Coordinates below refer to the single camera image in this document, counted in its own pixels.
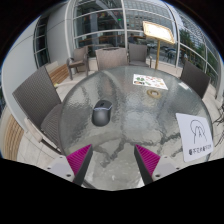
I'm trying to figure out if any grey-brown wicker chair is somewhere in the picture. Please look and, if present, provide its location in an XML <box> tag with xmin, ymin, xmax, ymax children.
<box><xmin>127</xmin><ymin>43</ymin><xmax>153</xmax><ymax>68</ymax></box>
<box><xmin>66</xmin><ymin>45</ymin><xmax>89</xmax><ymax>81</ymax></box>
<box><xmin>95</xmin><ymin>47</ymin><xmax>129</xmax><ymax>71</ymax></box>

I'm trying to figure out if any metal folding chair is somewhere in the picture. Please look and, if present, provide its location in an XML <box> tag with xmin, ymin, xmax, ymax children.
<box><xmin>213</xmin><ymin>99</ymin><xmax>224</xmax><ymax>148</ymax></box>

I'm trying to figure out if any gold menu sign stand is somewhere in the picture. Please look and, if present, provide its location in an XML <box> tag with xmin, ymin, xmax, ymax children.
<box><xmin>142</xmin><ymin>20</ymin><xmax>176</xmax><ymax>70</ymax></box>

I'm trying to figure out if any round brass table ring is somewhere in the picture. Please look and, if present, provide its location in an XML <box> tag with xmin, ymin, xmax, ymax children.
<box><xmin>146</xmin><ymin>88</ymin><xmax>162</xmax><ymax>100</ymax></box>

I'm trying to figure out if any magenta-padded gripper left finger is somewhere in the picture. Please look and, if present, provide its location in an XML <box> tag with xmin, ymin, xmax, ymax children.
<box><xmin>46</xmin><ymin>143</ymin><xmax>94</xmax><ymax>187</ymax></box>

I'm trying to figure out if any dark wicker armchair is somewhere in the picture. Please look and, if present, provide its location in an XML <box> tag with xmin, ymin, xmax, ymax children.
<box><xmin>179</xmin><ymin>60</ymin><xmax>212</xmax><ymax>100</ymax></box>
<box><xmin>12</xmin><ymin>65</ymin><xmax>65</xmax><ymax>155</ymax></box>

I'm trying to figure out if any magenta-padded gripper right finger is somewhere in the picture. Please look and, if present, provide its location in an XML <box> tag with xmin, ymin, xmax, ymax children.
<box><xmin>134</xmin><ymin>143</ymin><xmax>181</xmax><ymax>186</ymax></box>

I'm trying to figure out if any black computer mouse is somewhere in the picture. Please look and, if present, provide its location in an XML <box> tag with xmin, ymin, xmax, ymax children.
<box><xmin>91</xmin><ymin>99</ymin><xmax>114</xmax><ymax>127</ymax></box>

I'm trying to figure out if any colourful picture menu card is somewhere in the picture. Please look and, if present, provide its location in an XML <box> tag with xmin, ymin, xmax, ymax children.
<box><xmin>132</xmin><ymin>73</ymin><xmax>169</xmax><ymax>91</ymax></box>

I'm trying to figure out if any white mouse pad with line drawing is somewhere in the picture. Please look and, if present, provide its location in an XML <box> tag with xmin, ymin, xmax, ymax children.
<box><xmin>175</xmin><ymin>112</ymin><xmax>215</xmax><ymax>163</ymax></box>

